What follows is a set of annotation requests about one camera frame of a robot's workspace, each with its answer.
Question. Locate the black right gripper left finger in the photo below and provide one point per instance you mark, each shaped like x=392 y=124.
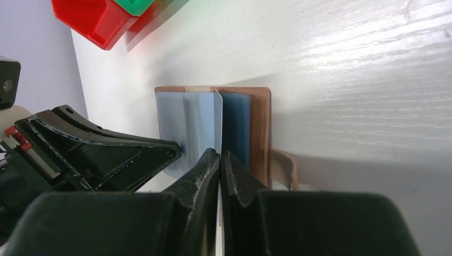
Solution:
x=180 y=220

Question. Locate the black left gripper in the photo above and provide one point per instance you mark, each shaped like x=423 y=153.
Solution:
x=59 y=149

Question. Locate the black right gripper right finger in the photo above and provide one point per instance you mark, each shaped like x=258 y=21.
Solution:
x=261 y=221

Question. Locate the tan leather card holder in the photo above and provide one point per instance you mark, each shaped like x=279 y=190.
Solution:
x=234 y=119

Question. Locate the red plastic bin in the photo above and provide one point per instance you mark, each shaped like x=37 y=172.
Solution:
x=102 y=22

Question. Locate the green plastic bin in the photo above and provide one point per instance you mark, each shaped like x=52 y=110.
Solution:
x=138 y=7

